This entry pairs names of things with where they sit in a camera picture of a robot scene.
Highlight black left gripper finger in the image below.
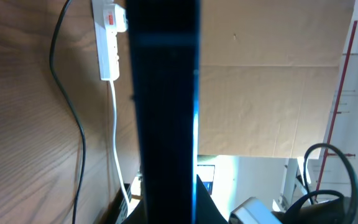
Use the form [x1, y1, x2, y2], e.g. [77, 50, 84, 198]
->
[196, 176, 228, 224]

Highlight blue screen Samsung smartphone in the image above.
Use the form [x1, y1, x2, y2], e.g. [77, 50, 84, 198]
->
[126, 0, 201, 223]

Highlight black USB charging cable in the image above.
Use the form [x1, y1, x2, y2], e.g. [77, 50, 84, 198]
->
[48, 0, 87, 224]

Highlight red metal pole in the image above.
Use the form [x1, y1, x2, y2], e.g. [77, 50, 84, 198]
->
[316, 21, 358, 190]

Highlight brown cardboard panel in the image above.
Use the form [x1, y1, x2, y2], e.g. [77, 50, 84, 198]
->
[198, 0, 354, 158]

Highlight white power strip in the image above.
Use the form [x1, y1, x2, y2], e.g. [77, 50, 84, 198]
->
[91, 0, 128, 82]

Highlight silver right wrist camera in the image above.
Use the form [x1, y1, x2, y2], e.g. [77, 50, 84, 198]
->
[228, 197, 281, 224]

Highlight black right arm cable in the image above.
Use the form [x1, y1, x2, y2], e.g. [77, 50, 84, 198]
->
[287, 142, 358, 224]

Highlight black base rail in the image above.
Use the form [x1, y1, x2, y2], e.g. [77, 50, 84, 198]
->
[100, 189, 128, 224]

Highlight white power strip cord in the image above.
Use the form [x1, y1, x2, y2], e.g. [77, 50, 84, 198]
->
[109, 80, 132, 215]

